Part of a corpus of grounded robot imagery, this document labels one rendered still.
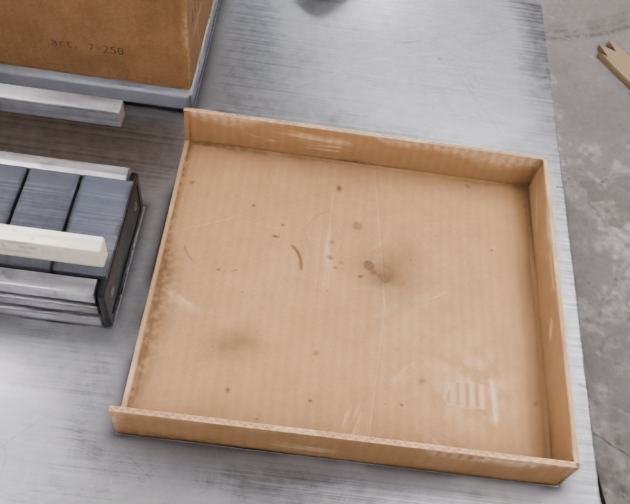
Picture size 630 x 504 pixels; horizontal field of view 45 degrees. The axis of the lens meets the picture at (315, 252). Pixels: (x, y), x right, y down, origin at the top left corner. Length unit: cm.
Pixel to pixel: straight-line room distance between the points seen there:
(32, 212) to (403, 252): 28
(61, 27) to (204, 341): 28
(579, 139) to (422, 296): 142
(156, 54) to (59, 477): 33
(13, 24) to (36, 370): 28
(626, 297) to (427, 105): 110
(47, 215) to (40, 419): 14
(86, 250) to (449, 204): 30
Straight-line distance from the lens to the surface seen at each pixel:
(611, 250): 180
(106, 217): 56
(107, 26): 65
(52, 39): 67
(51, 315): 57
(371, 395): 54
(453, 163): 65
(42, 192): 58
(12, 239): 51
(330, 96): 71
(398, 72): 74
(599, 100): 210
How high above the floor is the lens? 133
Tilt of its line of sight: 57 degrees down
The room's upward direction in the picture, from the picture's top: 11 degrees clockwise
